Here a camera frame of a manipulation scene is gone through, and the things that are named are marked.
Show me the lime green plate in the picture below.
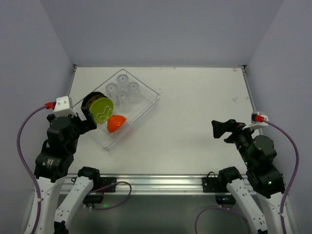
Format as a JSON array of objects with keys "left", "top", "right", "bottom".
[{"left": 89, "top": 97, "right": 114, "bottom": 124}]

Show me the black plate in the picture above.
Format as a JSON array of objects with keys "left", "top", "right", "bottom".
[{"left": 81, "top": 92, "right": 106, "bottom": 115}]

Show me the orange plastic bowl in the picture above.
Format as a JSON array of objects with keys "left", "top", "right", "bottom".
[{"left": 107, "top": 115, "right": 126, "bottom": 133}]

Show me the yellow patterned plate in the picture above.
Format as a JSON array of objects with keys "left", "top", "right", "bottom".
[{"left": 81, "top": 92, "right": 107, "bottom": 109}]

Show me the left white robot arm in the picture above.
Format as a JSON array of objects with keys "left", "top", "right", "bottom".
[{"left": 17, "top": 102, "right": 101, "bottom": 234}]

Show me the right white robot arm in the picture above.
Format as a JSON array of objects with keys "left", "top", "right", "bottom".
[{"left": 212, "top": 114, "right": 297, "bottom": 234}]

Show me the clear plastic dish rack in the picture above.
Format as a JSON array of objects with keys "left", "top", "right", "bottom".
[{"left": 70, "top": 68, "right": 160, "bottom": 149}]

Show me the clear glass cup left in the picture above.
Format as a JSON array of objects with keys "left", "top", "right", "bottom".
[{"left": 105, "top": 83, "right": 118, "bottom": 100}]

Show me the clear glass cup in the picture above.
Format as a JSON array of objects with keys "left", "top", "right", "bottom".
[
  {"left": 117, "top": 74, "right": 129, "bottom": 90},
  {"left": 105, "top": 83, "right": 118, "bottom": 100},
  {"left": 128, "top": 81, "right": 140, "bottom": 103},
  {"left": 117, "top": 90, "right": 130, "bottom": 112}
]

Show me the clear glass cup front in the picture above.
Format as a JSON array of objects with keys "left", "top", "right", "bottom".
[{"left": 117, "top": 90, "right": 130, "bottom": 112}]

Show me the clear glass cup right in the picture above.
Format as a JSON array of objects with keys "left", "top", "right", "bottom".
[{"left": 128, "top": 81, "right": 140, "bottom": 103}]

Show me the clear glass cup back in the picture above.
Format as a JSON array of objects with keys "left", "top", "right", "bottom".
[{"left": 117, "top": 74, "right": 129, "bottom": 90}]

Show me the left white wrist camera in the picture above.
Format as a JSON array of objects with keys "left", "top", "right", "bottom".
[{"left": 53, "top": 96, "right": 77, "bottom": 117}]

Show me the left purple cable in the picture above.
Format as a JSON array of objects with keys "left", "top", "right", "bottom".
[{"left": 16, "top": 101, "right": 54, "bottom": 234}]

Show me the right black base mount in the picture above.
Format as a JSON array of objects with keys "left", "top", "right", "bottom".
[{"left": 201, "top": 172, "right": 236, "bottom": 207}]

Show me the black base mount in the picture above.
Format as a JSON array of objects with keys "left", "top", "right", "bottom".
[
  {"left": 83, "top": 177, "right": 117, "bottom": 208},
  {"left": 201, "top": 172, "right": 236, "bottom": 207}
]

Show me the aluminium mounting rail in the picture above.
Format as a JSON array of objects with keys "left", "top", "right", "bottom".
[{"left": 29, "top": 173, "right": 291, "bottom": 195}]

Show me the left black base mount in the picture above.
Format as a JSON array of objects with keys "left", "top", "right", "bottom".
[{"left": 83, "top": 177, "right": 117, "bottom": 208}]

